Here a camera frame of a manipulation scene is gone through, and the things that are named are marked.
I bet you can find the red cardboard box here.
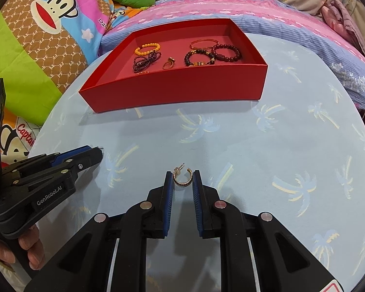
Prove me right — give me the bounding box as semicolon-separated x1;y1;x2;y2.
78;18;268;114

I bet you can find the thin rose gold bangle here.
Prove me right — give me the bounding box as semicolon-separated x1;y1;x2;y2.
190;38;221;51

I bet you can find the dark brown bead bracelet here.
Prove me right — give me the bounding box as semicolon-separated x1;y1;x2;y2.
184;49;216;67

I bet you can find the folded pink cloth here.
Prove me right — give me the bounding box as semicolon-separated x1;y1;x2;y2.
320;0;365;62

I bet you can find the dark red bead bracelet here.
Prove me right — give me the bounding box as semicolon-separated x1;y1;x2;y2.
211;44;243;62

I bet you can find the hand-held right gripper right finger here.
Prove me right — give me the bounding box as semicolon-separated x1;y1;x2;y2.
192;170;343;292

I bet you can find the light blue palm tablecloth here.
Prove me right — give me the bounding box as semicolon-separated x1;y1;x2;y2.
27;32;365;292

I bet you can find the pink blue striped quilt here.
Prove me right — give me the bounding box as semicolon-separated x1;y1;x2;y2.
100;0;365;110

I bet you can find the purple multi-strand bead bracelet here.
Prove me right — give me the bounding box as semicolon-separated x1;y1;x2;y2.
133;52;163;74

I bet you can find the gold hoop earring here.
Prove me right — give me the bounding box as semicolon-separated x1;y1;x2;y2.
172;162;193;187

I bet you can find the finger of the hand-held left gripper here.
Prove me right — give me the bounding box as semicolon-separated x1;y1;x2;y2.
1;146;93;177
17;149;104;189

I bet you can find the person's left hand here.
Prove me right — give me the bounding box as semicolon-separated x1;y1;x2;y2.
0;225;46;271

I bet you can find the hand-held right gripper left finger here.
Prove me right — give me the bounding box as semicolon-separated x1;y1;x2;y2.
24;170;175;292

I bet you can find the orange bead bracelet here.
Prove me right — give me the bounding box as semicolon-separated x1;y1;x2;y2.
134;43;161;56

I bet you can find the monkey print blanket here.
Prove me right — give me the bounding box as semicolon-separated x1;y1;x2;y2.
0;0;148;171

